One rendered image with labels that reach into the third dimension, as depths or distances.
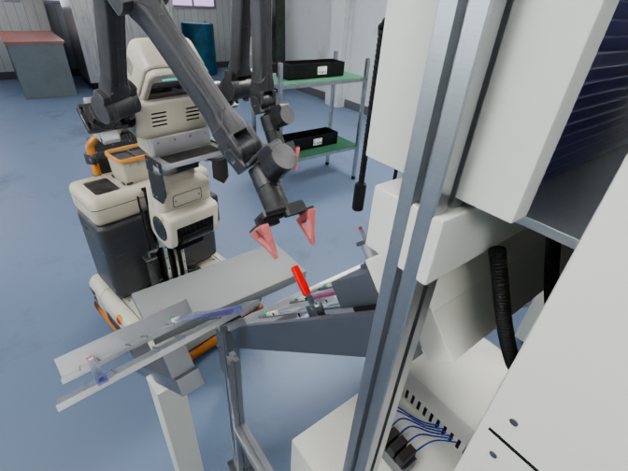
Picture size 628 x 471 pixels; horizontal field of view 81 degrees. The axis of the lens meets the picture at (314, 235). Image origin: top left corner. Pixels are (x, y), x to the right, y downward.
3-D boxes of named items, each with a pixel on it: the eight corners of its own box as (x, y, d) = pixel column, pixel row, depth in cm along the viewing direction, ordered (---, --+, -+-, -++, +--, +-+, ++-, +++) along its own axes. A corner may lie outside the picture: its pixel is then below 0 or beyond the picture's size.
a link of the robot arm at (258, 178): (264, 166, 86) (242, 170, 83) (277, 152, 81) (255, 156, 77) (275, 193, 86) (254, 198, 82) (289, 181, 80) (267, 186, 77)
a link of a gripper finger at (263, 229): (302, 247, 78) (285, 206, 78) (273, 258, 74) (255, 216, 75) (290, 254, 83) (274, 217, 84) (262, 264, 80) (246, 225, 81)
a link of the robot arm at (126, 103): (111, 96, 109) (94, 102, 106) (119, 78, 101) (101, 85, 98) (131, 123, 111) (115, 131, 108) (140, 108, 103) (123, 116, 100)
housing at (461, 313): (404, 359, 48) (363, 259, 49) (566, 245, 74) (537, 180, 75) (452, 363, 42) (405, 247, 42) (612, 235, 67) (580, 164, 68)
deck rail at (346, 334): (236, 348, 104) (229, 327, 105) (243, 345, 105) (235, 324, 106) (413, 361, 44) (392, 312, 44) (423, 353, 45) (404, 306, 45)
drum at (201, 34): (209, 69, 808) (205, 21, 757) (222, 75, 767) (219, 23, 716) (181, 71, 775) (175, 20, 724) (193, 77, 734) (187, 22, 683)
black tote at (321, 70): (288, 80, 287) (288, 64, 281) (276, 76, 298) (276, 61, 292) (343, 76, 317) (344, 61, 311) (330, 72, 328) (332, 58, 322)
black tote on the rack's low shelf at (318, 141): (286, 153, 320) (287, 141, 314) (276, 148, 331) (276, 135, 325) (336, 143, 350) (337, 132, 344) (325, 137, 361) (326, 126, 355)
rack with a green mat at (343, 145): (252, 181, 351) (248, 53, 290) (327, 163, 399) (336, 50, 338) (278, 201, 321) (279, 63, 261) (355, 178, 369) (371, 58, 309)
